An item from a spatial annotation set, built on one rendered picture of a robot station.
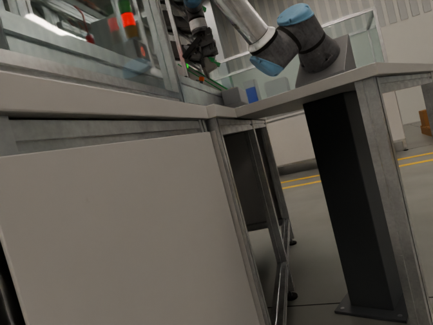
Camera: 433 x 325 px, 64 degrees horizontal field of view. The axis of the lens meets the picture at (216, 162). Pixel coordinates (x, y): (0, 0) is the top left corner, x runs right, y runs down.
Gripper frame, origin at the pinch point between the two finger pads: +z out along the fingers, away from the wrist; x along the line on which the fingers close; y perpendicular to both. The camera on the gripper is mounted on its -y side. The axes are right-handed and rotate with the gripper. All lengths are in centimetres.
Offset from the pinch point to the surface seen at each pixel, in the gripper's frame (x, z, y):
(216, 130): -74, 27, 14
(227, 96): -19.0, 13.2, 9.9
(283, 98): -54, 22, 31
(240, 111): -47, 22, 17
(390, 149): -63, 42, 53
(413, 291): -62, 78, 51
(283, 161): 390, 85, 2
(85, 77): -118, 18, 11
